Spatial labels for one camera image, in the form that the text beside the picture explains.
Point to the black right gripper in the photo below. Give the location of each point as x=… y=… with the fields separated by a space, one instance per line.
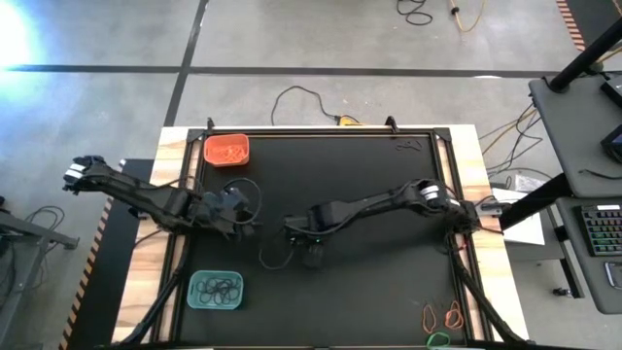
x=308 y=223

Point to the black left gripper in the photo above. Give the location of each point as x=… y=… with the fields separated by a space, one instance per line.
x=223 y=206

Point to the dark rubber band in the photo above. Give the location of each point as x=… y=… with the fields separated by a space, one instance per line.
x=206 y=290
x=231 y=290
x=219 y=292
x=410 y=145

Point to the teal plastic basket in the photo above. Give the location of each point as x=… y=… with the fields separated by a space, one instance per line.
x=194 y=289

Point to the green rubber band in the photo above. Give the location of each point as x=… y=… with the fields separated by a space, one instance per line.
x=437 y=334

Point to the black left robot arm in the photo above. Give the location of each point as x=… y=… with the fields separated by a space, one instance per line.
x=136 y=192

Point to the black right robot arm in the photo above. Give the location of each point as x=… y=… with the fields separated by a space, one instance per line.
x=379 y=201

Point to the small orange rubber band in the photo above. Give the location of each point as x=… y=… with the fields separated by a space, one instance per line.
x=457 y=321

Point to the black table mat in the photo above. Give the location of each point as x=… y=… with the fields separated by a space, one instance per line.
x=340 y=301

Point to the orange plastic basket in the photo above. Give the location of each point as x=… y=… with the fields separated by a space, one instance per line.
x=211 y=146

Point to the black clamp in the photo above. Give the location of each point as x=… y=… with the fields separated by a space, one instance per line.
x=210 y=122
x=390 y=124

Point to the black floor mat striped edge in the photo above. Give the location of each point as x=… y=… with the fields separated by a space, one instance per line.
x=583 y=14
x=112 y=282

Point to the white paper sheet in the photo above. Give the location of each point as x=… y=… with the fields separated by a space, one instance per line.
x=527 y=235

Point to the grey metal stand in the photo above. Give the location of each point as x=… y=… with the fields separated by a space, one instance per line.
x=29 y=231

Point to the black desk brace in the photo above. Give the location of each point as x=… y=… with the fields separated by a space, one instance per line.
x=534 y=204

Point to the small black floor object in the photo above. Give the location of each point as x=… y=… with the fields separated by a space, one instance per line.
x=561 y=291

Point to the black desk leg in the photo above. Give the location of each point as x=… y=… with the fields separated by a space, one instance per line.
x=571 y=267

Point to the grey keyboard desk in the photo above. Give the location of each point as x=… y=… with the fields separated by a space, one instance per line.
x=590 y=291

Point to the backlit keyboard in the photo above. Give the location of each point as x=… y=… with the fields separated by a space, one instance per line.
x=605 y=231

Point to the dark handheld device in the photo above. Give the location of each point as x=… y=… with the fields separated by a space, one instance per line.
x=614 y=274

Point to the dark tablet screen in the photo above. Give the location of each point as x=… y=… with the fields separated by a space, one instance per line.
x=614 y=146

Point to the black pole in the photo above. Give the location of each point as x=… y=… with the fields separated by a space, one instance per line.
x=583 y=60

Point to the black desk device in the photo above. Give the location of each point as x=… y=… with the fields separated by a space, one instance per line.
x=613 y=92

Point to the black aluminium table frame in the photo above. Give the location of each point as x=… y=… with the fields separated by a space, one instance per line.
x=316 y=130

